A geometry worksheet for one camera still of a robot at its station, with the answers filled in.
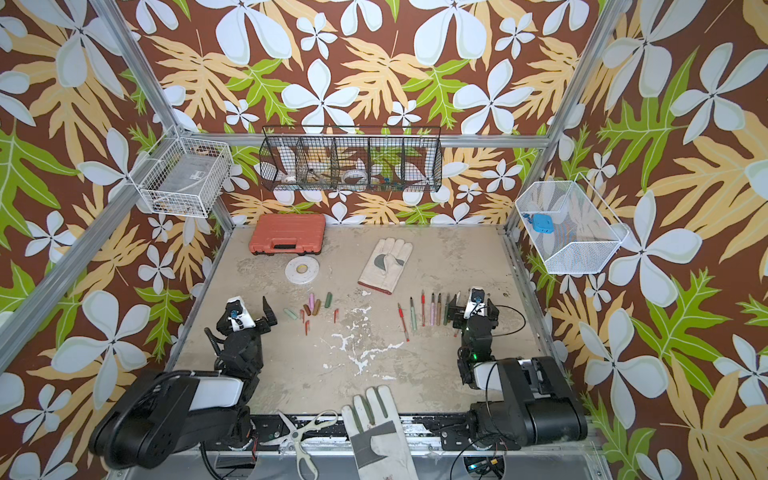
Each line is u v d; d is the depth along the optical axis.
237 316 0.71
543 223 0.85
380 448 0.72
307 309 0.96
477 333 0.66
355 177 0.99
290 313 0.96
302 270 1.08
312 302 0.98
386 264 1.08
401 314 0.96
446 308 0.98
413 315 0.95
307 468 0.69
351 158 0.97
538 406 0.43
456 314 0.81
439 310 0.97
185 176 0.86
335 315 0.96
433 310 0.96
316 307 0.97
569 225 0.84
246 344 0.65
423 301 0.99
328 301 0.98
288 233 1.15
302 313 0.96
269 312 0.80
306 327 0.93
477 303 0.74
